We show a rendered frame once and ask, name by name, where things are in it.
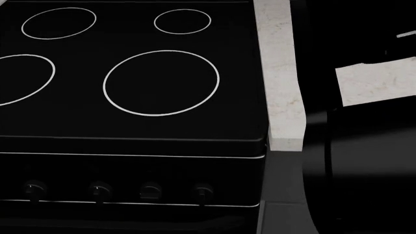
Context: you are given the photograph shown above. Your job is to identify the grey counter cabinet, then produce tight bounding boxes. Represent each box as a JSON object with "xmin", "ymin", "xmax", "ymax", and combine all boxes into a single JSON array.
[{"xmin": 256, "ymin": 150, "xmax": 321, "ymax": 234}]

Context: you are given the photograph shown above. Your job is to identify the black electric stove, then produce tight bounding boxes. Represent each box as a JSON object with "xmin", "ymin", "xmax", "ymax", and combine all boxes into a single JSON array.
[{"xmin": 0, "ymin": 0, "xmax": 271, "ymax": 234}]

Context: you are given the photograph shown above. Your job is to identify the black stove knob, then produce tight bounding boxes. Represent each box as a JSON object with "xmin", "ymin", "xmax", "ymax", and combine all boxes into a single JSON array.
[
  {"xmin": 190, "ymin": 183, "xmax": 215, "ymax": 207},
  {"xmin": 138, "ymin": 181, "xmax": 163, "ymax": 201},
  {"xmin": 22, "ymin": 179, "xmax": 49, "ymax": 203},
  {"xmin": 86, "ymin": 180, "xmax": 114, "ymax": 205}
]

